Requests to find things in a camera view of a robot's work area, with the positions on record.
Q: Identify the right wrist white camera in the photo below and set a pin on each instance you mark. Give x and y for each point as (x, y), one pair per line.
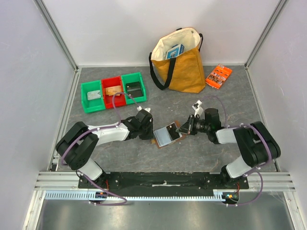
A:
(197, 107)

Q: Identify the left aluminium frame post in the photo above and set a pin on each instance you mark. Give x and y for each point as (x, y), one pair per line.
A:
(56, 33)

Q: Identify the green plastic bin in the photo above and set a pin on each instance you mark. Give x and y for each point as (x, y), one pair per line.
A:
(93, 105)
(134, 77)

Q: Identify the right green plastic bin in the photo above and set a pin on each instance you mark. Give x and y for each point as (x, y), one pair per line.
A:
(134, 77)

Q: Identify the front aluminium rail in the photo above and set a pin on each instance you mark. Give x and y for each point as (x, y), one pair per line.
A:
(272, 181)

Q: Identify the mustard tote bag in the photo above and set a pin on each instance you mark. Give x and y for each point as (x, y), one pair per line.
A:
(184, 73)

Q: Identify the grey slotted cable duct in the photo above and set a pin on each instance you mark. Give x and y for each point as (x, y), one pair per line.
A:
(96, 195)

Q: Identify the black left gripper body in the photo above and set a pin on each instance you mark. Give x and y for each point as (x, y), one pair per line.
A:
(146, 132)

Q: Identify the left green plastic bin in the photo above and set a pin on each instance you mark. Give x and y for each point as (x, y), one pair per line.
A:
(93, 105)

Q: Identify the brown leather card holder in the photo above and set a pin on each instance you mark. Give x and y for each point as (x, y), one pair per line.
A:
(162, 138)

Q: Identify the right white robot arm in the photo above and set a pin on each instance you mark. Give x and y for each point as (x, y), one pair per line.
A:
(256, 145)

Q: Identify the black credit card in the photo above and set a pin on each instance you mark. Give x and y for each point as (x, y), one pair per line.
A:
(172, 131)

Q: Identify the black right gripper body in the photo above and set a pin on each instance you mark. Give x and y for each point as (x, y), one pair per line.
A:
(190, 124)

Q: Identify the red plastic bin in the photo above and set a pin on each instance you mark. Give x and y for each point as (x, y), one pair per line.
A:
(118, 99)

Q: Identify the aluminium frame post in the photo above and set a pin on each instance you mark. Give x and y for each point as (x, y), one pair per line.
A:
(56, 33)
(266, 31)

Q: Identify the orange snack packet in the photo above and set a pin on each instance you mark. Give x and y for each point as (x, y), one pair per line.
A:
(218, 76)

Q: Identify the blue box in bag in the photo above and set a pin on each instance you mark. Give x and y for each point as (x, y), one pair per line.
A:
(175, 51)

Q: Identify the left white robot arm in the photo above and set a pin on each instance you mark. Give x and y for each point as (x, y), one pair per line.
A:
(78, 144)

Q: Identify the right aluminium frame post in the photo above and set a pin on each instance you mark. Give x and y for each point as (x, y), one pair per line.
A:
(266, 31)

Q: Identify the black card stack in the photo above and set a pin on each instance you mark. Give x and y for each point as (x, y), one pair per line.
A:
(134, 89)

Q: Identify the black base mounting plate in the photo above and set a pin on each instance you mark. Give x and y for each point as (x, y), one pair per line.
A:
(168, 183)

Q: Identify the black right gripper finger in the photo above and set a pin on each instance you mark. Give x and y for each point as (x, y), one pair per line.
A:
(185, 126)
(183, 131)

